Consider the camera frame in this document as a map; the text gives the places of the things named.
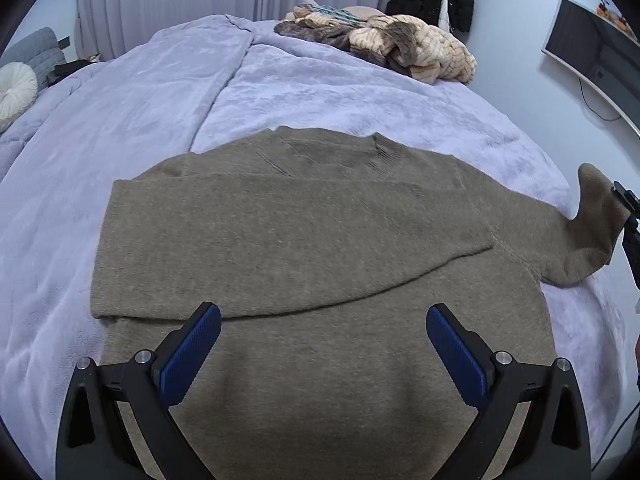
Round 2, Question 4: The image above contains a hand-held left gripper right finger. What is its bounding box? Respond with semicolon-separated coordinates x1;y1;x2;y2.
425;302;593;480

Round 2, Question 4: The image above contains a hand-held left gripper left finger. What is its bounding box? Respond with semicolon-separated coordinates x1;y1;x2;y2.
55;301;223;480

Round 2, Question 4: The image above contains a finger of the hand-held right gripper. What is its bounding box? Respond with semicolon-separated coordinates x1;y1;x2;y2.
611;180;640;288

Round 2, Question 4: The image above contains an olive brown knit sweater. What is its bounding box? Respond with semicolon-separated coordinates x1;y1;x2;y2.
90;126;629;480

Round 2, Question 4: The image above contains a curved black monitor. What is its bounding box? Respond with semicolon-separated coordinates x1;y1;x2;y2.
541;0;640;139

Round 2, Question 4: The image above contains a lavender fleece blanket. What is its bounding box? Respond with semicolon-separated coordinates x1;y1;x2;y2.
0;14;640;480

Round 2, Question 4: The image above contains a beige brown fuzzy throw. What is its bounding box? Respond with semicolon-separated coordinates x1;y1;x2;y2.
274;4;477;86

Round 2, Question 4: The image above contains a white round pillow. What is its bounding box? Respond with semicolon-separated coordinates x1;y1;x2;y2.
0;63;40;132

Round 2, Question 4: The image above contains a grey quilted cushion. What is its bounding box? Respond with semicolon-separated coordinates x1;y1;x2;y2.
0;27;61;92

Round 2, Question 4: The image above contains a teal knit cloth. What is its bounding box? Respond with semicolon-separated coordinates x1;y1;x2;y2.
304;3;362;24

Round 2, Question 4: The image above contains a black monitor cable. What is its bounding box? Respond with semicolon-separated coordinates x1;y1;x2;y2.
579;78;622;122

